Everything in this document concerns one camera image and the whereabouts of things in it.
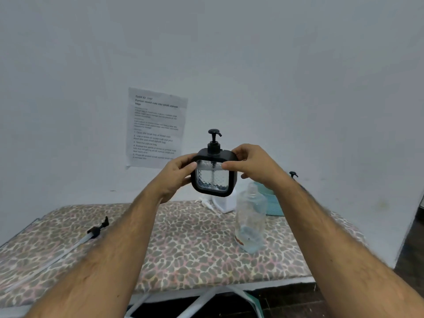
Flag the leopard print ironing board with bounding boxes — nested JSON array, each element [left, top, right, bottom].
[[0, 200, 368, 308]]

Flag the metal wire iron rest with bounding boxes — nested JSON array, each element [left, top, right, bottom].
[[0, 217, 40, 249]]

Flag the white square soap dispenser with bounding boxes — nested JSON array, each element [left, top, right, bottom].
[[212, 192, 238, 214]]

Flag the teal plastic basket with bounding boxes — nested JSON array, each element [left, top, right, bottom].
[[253, 180, 285, 217]]

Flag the black pump with long tube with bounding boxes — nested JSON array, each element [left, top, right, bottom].
[[5, 216, 110, 294]]

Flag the person's right hand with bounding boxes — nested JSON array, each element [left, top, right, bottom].
[[221, 144, 292, 191]]

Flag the person's left hand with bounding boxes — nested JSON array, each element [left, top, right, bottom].
[[151, 153, 198, 204]]

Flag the small white pump head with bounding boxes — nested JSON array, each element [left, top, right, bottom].
[[195, 197, 221, 214]]

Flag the black square dispenser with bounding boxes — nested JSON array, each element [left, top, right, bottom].
[[190, 149, 239, 198]]

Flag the printed paper sheet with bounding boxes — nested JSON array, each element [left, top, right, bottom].
[[125, 87, 189, 169]]

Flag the person's right forearm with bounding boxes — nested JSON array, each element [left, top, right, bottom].
[[275, 178, 424, 318]]

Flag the white ironing board legs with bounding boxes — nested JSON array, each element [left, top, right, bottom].
[[124, 285, 265, 318]]

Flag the transparent bottle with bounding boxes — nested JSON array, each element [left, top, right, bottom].
[[234, 182, 268, 255]]

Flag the person's left forearm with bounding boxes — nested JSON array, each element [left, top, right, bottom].
[[25, 192, 163, 318]]

